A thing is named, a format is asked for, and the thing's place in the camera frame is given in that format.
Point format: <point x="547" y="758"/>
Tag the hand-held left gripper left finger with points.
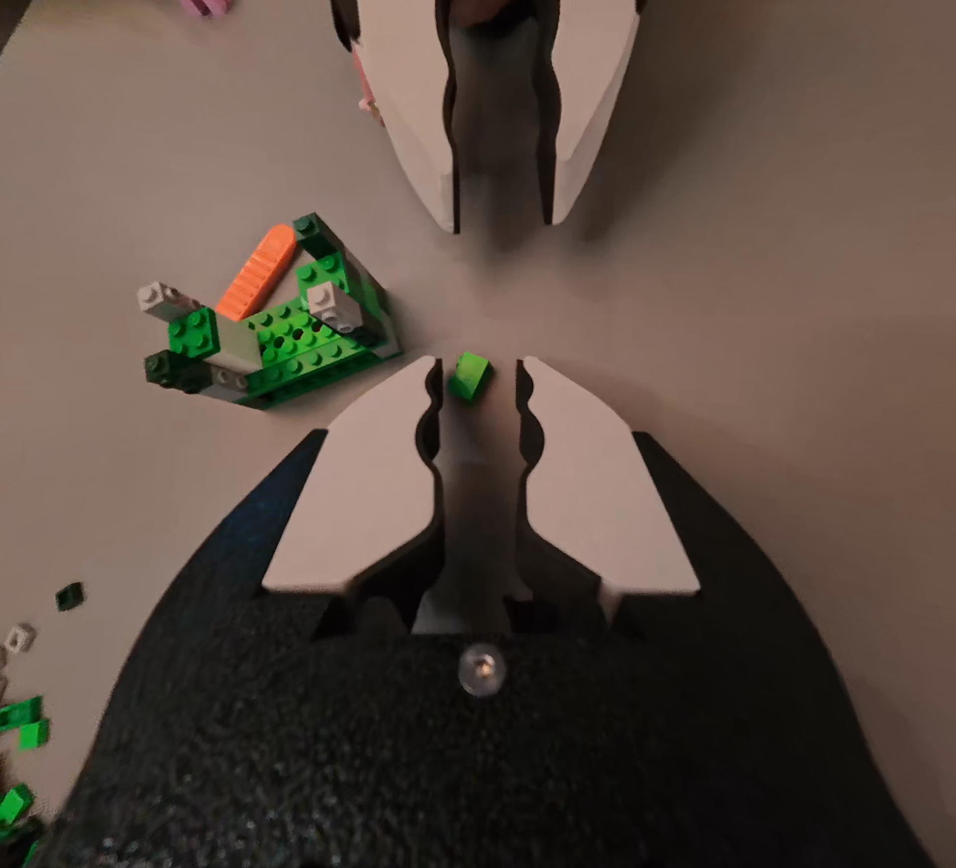
<point x="351" y="495"/>

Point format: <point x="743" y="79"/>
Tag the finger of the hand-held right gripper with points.
<point x="396" y="24"/>
<point x="590" y="24"/>

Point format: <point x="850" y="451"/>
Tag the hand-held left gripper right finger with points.
<point x="605" y="502"/>

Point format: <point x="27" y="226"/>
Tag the green lego build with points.
<point x="299" y="345"/>

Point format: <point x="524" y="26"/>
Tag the small green lego brick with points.
<point x="470" y="375"/>

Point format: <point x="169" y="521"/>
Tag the pile of green lego pieces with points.
<point x="30" y="733"/>

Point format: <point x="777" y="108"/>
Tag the orange brick separator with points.
<point x="258" y="271"/>

